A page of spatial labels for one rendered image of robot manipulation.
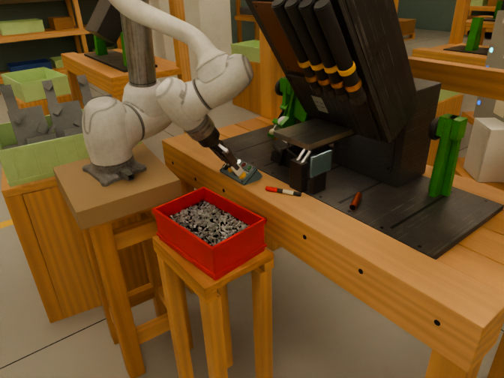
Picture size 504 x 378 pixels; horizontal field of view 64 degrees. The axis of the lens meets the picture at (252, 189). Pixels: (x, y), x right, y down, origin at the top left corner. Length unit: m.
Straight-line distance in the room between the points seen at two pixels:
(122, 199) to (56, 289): 0.99
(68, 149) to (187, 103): 0.94
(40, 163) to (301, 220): 1.24
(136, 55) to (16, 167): 0.79
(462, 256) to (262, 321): 0.66
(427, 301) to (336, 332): 1.13
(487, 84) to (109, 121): 1.28
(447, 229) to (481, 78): 0.56
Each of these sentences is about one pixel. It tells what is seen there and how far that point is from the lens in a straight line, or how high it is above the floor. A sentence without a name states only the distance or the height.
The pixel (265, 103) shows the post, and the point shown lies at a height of 0.96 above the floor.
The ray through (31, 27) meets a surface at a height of 0.92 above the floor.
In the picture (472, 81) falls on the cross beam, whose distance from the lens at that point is 1.63.
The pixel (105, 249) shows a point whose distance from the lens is 1.59.
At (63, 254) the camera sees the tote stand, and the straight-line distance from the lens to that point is 2.23.
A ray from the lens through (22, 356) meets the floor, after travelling 2.37.
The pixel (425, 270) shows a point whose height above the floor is 0.90.
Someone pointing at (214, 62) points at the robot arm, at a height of 1.37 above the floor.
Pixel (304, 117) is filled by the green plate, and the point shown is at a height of 1.12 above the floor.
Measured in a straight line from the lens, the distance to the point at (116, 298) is 1.74.
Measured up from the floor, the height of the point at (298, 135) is 1.13.
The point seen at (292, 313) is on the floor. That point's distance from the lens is 2.24.
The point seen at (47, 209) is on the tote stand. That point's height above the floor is 0.65.
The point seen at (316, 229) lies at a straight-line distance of 1.24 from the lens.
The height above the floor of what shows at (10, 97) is 1.10.
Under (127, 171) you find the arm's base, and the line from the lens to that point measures 1.54.
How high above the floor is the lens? 1.59
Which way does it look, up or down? 28 degrees down
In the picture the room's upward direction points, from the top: 2 degrees counter-clockwise
